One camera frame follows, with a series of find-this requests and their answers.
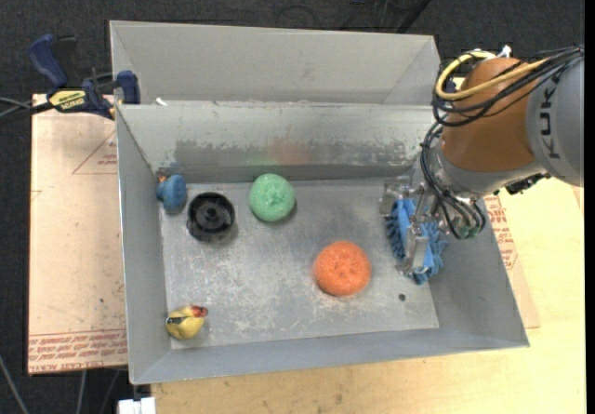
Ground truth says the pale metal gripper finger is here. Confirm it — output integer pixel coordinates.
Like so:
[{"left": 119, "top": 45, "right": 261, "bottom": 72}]
[
  {"left": 415, "top": 234, "right": 437, "bottom": 277},
  {"left": 395, "top": 220, "right": 419, "bottom": 275}
]

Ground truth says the orange sponge ball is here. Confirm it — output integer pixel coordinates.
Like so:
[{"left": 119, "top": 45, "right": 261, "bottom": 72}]
[{"left": 312, "top": 240, "right": 373, "bottom": 298}]

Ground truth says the green sponge ball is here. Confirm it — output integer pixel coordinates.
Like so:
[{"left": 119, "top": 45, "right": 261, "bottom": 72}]
[{"left": 248, "top": 172, "right": 298, "bottom": 223}]

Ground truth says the grey metal bin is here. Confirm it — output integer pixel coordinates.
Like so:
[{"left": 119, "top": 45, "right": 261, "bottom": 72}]
[{"left": 109, "top": 20, "right": 531, "bottom": 385}]

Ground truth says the black round ribbed cap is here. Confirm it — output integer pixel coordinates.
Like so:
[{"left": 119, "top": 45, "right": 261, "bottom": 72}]
[{"left": 186, "top": 192, "right": 236, "bottom": 242}]

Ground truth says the blue toy mushroom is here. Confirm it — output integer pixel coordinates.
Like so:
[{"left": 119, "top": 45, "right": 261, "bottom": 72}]
[{"left": 154, "top": 173, "right": 189, "bottom": 213}]

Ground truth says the yellow toy duck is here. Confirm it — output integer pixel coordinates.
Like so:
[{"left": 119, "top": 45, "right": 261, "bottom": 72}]
[{"left": 165, "top": 304, "right": 209, "bottom": 341}]

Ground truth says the brown cardboard board, red print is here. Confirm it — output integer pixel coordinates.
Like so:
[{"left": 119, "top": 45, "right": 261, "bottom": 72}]
[{"left": 27, "top": 93, "right": 541, "bottom": 377}]

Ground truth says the black cylinder on white bracket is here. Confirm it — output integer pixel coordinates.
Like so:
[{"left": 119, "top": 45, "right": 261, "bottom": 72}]
[{"left": 504, "top": 172, "right": 552, "bottom": 195}]

